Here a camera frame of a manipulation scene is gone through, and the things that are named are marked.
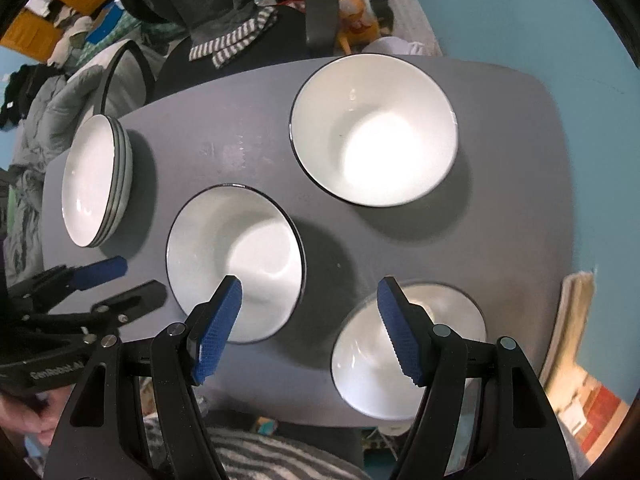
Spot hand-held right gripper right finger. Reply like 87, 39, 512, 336
377, 276, 576, 480

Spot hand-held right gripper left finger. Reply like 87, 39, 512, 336
42, 275, 244, 480

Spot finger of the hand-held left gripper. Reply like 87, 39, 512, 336
30, 280, 169, 336
7, 256, 129, 313

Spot white black-rimmed bowl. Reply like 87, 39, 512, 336
330, 282, 487, 421
165, 184, 307, 345
289, 53, 459, 209

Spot person's left hand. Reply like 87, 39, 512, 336
0, 392, 69, 449

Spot person's striped shirt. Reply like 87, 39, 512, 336
139, 427, 374, 480

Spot grey quilted duvet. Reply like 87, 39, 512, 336
9, 40, 167, 272

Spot pale wooden board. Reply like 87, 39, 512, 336
539, 270, 601, 397

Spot black clothes pile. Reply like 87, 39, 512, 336
0, 62, 66, 131

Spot red cabinet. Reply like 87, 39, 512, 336
544, 374, 634, 467

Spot beige clothes pile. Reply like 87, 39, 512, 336
47, 14, 94, 66

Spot blue cardboard box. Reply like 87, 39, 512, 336
87, 7, 124, 44

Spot green checkered tablecloth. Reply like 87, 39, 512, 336
82, 12, 146, 61

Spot white crumpled cloth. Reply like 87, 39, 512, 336
359, 37, 432, 59

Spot grey hoodie with striped cuffs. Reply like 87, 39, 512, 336
107, 0, 279, 69

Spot black office chair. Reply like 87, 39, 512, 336
97, 0, 392, 117

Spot red orange bag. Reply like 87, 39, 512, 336
335, 0, 384, 55

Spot white ribbed panel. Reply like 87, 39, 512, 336
387, 0, 444, 56

